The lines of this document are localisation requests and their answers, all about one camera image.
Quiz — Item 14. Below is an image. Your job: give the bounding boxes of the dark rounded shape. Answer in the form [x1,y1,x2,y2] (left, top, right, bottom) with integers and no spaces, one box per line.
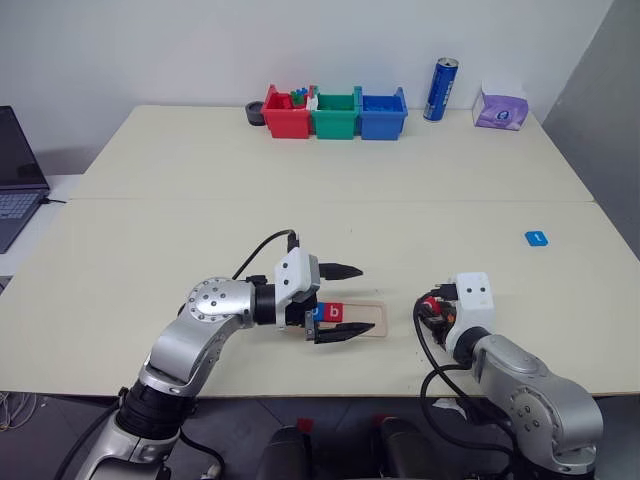
[261,425,312,480]
[378,418,435,480]

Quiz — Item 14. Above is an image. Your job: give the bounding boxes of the purple tissue pack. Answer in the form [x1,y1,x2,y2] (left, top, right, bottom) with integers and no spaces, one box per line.
[472,80,531,132]

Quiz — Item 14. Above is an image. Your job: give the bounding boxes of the blue drink can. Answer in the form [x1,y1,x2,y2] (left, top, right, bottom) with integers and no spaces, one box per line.
[422,56,461,123]

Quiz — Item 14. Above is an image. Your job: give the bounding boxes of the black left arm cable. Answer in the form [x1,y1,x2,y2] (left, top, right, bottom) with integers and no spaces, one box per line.
[231,229,302,281]

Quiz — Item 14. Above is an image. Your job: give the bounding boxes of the dark grey round cup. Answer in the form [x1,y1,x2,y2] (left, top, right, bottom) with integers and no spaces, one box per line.
[244,100,268,128]

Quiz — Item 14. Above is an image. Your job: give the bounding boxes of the white paper tag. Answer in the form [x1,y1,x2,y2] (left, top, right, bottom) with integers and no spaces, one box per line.
[433,397,467,417]

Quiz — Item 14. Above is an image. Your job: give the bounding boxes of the blue plastic bin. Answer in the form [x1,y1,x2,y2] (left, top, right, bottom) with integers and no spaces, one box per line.
[358,86,409,142]

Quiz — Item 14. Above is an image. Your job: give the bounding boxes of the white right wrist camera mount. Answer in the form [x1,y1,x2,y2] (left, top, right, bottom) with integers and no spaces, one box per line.
[446,271,497,352]

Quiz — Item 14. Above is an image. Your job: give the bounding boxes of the dark grey laptop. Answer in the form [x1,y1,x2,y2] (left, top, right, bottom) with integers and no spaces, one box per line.
[0,105,52,255]

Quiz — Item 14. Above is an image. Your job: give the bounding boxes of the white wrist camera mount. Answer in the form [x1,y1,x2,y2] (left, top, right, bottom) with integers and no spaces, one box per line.
[446,271,497,352]
[273,247,320,307]

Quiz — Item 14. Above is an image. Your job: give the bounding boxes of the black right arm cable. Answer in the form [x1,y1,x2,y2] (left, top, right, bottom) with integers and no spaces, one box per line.
[411,294,517,452]

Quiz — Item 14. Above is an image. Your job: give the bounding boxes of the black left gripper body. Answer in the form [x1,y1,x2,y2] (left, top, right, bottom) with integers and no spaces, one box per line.
[284,284,324,342]

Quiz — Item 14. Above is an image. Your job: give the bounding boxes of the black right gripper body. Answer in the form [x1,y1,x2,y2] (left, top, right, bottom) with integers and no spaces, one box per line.
[432,283,459,342]

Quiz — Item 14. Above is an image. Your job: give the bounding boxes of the wooden letter tray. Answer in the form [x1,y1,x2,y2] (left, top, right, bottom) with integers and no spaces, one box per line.
[299,300,391,341]

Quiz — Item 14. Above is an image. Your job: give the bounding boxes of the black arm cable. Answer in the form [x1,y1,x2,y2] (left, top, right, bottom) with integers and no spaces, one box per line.
[411,294,517,452]
[231,229,302,281]

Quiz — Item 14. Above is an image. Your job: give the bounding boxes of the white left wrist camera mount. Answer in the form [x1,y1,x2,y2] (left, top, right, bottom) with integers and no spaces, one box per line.
[273,247,320,307]

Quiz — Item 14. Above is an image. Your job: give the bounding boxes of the red plastic bin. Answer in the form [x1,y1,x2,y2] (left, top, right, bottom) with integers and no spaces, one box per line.
[262,83,316,140]

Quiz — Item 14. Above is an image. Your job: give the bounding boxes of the green plastic bin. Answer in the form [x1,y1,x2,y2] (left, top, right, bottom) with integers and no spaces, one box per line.
[310,85,363,141]

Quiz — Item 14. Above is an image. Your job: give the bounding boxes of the thin floor cables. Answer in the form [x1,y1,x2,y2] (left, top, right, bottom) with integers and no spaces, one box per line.
[0,391,37,432]

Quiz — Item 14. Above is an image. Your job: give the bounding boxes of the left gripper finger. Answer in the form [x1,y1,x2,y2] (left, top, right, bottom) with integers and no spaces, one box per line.
[313,322,377,346]
[319,262,365,283]

